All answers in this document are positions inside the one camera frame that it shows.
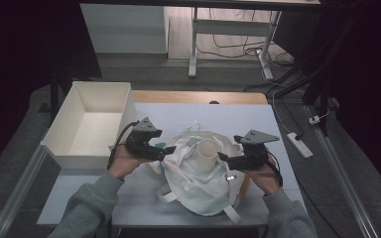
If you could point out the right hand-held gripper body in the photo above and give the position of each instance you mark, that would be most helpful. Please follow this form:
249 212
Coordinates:
253 158

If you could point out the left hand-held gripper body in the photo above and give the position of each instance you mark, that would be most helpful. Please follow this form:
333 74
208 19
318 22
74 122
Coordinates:
140 143

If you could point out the white paper cup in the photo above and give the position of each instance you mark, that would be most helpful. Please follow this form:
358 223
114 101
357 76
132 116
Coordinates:
207 155

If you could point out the white canvas tote bag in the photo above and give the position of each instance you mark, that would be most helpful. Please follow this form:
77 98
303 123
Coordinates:
191 185

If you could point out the white rectangular storage box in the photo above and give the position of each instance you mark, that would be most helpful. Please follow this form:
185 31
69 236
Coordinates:
89 132

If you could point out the person's right hand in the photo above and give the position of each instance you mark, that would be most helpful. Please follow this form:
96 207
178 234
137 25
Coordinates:
266 178

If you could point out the person's left hand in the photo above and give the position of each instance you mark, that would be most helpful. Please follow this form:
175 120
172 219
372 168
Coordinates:
124 163

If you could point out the wooden table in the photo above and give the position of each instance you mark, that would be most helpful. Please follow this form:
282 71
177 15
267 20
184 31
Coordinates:
178 96

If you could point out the white power strip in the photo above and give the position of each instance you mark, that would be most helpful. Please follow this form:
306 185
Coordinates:
299 144

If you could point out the small white plug adapter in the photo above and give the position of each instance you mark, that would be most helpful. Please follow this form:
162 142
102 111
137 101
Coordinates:
314 120

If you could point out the dark tripod stand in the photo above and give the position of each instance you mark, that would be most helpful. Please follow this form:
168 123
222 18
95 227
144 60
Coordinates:
322 86

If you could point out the white cabinet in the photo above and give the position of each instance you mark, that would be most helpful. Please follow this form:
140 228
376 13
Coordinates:
125 29

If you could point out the aluminium rail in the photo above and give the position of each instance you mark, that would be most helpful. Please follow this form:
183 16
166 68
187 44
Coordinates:
16 195
340 178

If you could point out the white metal desk frame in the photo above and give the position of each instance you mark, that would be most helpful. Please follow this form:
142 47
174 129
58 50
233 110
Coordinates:
226 27

